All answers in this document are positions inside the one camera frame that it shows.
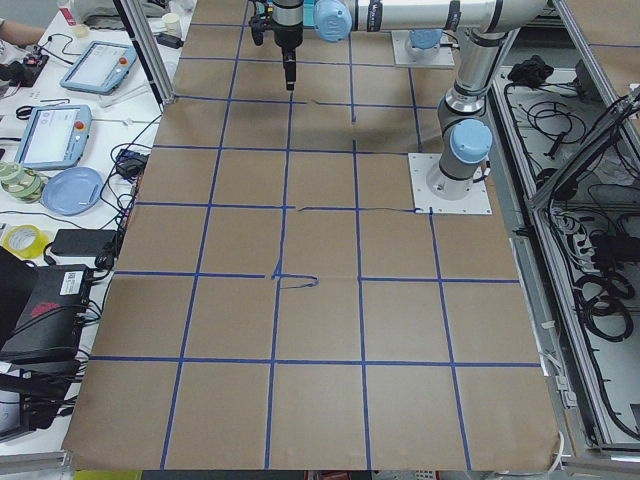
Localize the teach pendant tablet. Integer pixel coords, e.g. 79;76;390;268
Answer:
15;105;93;171
59;41;138;95

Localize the light blue plate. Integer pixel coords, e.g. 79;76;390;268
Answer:
41;167;103;216

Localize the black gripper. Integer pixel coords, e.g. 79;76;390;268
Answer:
249;0;304;91

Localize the yellow tape roll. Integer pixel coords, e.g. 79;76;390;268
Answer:
2;225;50;260

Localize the lower teach pendant tablet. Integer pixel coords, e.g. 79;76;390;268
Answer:
15;105;93;171

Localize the upper teach pendant tablet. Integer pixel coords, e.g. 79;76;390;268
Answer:
59;41;138;95

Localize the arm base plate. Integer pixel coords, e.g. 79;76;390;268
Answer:
408;153;492;215
391;29;455;70

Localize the black electronics box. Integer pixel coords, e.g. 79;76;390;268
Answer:
1;261;92;364

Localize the aluminium frame post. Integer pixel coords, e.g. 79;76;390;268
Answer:
113;0;175;106

